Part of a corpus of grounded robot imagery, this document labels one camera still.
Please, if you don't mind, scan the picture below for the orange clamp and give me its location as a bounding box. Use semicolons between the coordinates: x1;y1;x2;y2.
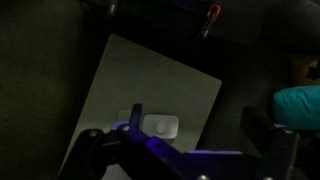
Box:
199;3;223;40

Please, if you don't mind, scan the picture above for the teal cushion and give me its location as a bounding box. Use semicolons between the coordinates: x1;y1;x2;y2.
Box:
272;84;320;131

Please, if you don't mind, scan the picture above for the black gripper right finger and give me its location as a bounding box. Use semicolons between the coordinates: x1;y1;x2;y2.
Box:
242;106;303;180

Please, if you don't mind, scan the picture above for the dark fabric sofa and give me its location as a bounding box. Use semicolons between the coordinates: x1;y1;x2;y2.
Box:
0;0;320;180

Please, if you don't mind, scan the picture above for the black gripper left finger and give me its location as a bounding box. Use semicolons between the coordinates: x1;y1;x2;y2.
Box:
66;103;244;180

